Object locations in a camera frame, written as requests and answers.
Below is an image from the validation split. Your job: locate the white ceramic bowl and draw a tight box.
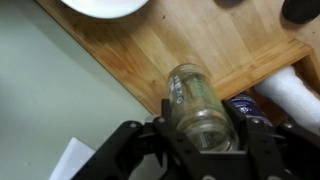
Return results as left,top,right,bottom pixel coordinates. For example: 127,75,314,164
59,0,149,19

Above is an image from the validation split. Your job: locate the wooden spice tray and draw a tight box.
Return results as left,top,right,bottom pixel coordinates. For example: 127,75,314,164
213,38,320,134

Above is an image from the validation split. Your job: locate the clear glass spice bottle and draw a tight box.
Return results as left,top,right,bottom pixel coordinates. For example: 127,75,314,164
166,63,240,153

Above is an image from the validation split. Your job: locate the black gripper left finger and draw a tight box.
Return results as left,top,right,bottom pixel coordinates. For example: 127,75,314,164
71,98,201,180

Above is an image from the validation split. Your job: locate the small black round lid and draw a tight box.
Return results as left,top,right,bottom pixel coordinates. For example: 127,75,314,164
281,0,320,25

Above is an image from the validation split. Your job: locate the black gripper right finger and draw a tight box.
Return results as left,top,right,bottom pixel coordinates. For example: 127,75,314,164
223,99,320,180

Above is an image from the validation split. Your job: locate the wide round spice container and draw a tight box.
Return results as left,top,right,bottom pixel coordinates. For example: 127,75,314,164
229,93,274,128

